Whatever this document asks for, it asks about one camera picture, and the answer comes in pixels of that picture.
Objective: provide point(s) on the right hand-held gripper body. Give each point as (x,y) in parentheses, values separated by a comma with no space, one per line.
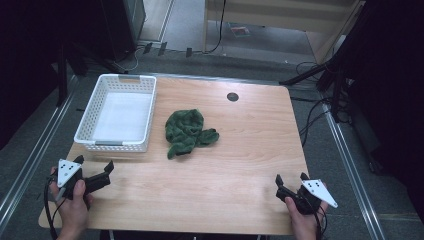
(313,196)

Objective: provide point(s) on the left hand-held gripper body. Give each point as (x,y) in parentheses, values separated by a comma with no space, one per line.
(66,171)

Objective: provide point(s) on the white perforated plastic basket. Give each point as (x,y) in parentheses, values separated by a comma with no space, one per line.
(123,116)

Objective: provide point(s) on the green knitted cloth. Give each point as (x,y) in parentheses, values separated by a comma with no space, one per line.
(185,130)

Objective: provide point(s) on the person's right hand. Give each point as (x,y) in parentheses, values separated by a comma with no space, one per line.
(305,225)

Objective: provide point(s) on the person's left hand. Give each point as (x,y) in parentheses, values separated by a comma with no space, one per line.
(73,210)

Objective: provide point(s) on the black tripod stand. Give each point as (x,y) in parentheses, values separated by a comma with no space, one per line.
(336,90)

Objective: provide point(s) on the dark round table grommet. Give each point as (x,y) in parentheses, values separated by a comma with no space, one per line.
(232,97)

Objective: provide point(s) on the black cabinet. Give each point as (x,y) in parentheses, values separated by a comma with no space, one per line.
(123,26)

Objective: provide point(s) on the red and green packet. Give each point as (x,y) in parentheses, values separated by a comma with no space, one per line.
(240,31)

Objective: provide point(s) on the light wooden furniture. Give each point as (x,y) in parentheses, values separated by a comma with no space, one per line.
(280,13)

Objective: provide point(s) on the metal floor rail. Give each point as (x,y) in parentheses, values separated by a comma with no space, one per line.
(30,163)
(353,173)

